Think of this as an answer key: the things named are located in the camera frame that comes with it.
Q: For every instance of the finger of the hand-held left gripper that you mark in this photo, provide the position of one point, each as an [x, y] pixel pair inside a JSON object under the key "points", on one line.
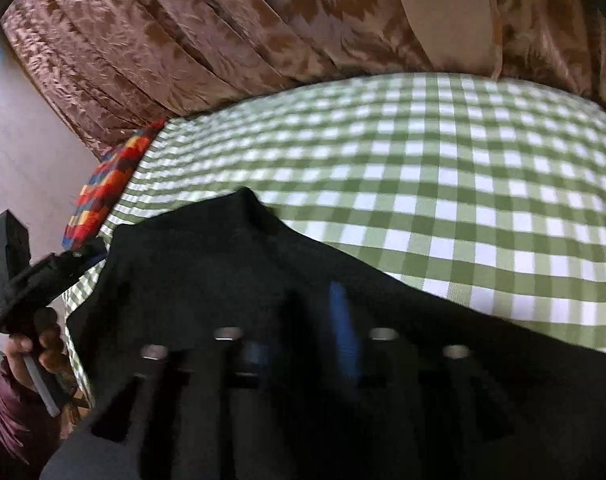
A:
{"points": [[75, 255]]}

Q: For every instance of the person's left forearm maroon sleeve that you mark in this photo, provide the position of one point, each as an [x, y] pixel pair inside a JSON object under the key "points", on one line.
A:
{"points": [[18, 420]]}

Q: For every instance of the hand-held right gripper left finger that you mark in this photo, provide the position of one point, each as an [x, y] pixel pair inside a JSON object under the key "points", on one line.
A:
{"points": [[255, 356]]}

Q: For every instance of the brown floral curtain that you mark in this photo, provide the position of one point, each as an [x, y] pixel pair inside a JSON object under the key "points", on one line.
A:
{"points": [[183, 35]]}

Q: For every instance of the black pants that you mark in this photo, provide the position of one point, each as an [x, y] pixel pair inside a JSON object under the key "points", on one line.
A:
{"points": [[208, 270]]}

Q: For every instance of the colourful patterned cloth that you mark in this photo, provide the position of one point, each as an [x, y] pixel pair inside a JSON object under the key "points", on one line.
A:
{"points": [[110, 185]]}

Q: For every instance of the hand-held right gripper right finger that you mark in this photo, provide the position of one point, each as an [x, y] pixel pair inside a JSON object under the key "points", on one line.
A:
{"points": [[343, 330]]}

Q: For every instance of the plain beige curtain panel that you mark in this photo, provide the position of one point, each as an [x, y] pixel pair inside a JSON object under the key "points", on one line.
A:
{"points": [[448, 10]]}

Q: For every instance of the person's left hand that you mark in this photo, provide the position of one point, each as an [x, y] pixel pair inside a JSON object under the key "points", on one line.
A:
{"points": [[51, 346]]}

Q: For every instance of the green checkered bed sheet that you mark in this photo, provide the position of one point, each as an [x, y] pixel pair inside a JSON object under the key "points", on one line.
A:
{"points": [[433, 185]]}

